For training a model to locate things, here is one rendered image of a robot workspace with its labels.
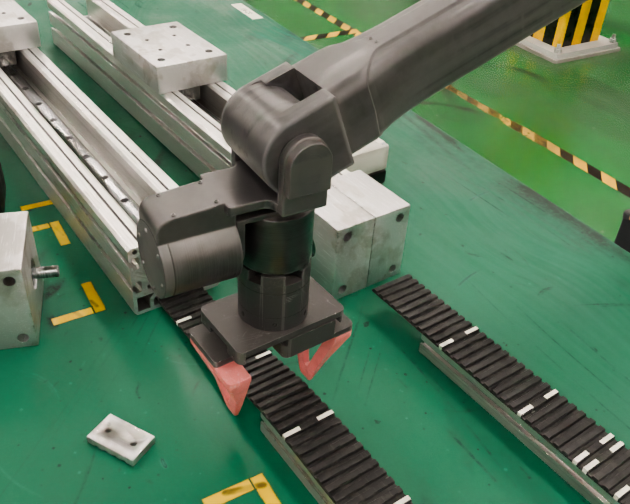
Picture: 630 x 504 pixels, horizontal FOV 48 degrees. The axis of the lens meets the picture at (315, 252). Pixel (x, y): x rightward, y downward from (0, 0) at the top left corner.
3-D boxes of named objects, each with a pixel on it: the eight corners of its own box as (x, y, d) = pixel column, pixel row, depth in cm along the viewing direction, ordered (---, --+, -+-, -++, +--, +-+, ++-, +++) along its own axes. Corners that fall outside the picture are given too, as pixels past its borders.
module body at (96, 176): (219, 285, 80) (217, 221, 75) (135, 316, 75) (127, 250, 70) (5, 52, 131) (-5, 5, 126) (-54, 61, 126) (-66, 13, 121)
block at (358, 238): (415, 267, 85) (427, 198, 79) (331, 302, 79) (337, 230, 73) (367, 230, 91) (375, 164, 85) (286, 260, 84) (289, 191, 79)
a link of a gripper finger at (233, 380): (191, 396, 63) (186, 316, 58) (260, 365, 67) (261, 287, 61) (229, 448, 59) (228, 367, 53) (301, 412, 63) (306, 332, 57)
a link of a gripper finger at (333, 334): (240, 373, 66) (240, 295, 60) (304, 345, 69) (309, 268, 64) (281, 422, 61) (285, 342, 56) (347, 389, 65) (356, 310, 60)
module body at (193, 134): (352, 235, 89) (359, 176, 84) (286, 260, 84) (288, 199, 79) (104, 36, 141) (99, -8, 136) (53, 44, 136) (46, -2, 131)
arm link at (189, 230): (337, 137, 46) (274, 87, 52) (164, 174, 41) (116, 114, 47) (325, 284, 53) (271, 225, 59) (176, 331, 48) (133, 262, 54)
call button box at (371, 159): (385, 182, 100) (390, 142, 97) (329, 201, 96) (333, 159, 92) (350, 158, 106) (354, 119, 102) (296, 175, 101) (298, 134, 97)
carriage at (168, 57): (227, 98, 107) (227, 53, 103) (160, 113, 101) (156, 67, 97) (179, 62, 117) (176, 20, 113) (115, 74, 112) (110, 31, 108)
